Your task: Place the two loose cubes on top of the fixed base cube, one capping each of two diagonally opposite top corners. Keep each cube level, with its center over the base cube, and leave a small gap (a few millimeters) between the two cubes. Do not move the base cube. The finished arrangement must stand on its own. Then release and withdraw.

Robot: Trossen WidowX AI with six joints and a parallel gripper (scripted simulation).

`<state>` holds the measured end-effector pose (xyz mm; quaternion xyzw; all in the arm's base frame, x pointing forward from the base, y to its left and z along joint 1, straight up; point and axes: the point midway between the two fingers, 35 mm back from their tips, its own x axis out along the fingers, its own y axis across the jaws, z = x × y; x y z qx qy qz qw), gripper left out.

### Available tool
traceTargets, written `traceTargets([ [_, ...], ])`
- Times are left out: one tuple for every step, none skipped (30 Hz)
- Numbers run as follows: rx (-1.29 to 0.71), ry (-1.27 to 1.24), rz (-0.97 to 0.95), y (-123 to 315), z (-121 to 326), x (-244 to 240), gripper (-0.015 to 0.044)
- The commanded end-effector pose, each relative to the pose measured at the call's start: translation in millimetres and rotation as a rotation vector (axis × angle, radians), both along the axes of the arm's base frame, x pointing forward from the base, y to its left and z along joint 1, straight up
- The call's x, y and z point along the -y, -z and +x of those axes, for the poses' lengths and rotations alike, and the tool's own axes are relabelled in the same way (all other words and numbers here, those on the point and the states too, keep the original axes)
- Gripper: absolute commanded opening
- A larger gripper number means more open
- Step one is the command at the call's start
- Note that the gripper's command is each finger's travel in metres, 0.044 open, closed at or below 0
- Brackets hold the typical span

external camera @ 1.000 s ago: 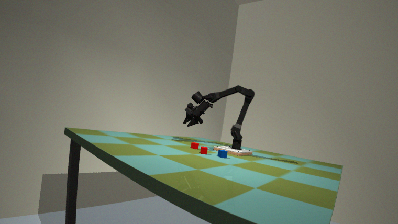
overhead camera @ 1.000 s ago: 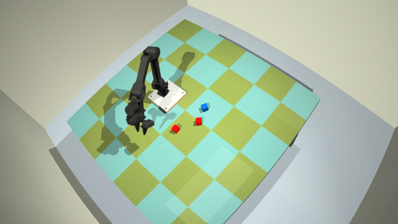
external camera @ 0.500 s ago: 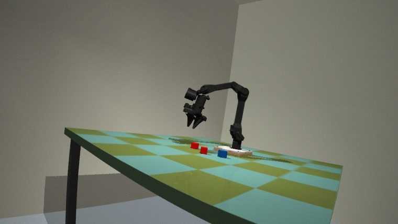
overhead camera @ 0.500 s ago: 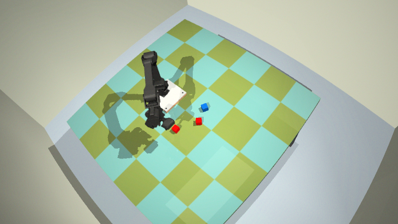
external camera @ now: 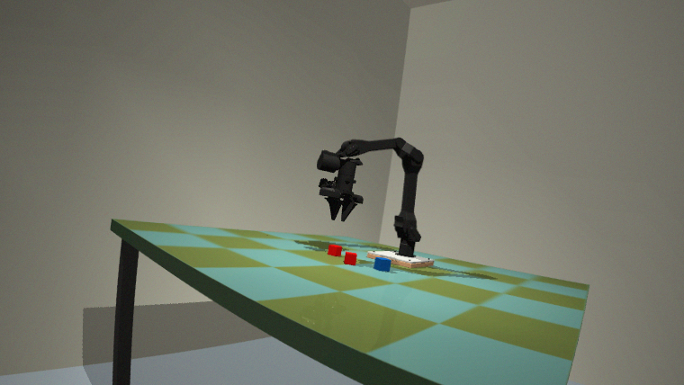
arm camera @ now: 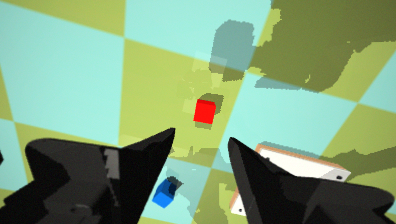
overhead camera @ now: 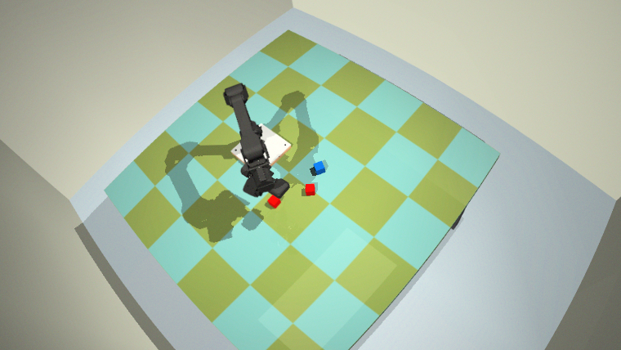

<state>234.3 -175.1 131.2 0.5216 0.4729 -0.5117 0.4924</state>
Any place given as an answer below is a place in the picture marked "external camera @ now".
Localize red cube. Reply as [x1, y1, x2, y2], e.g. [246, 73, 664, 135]
[328, 246, 342, 256]
[344, 252, 357, 265]

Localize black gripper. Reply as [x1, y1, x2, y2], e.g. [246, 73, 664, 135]
[319, 175, 364, 221]

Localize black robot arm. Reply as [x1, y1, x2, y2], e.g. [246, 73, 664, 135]
[317, 138, 424, 257]

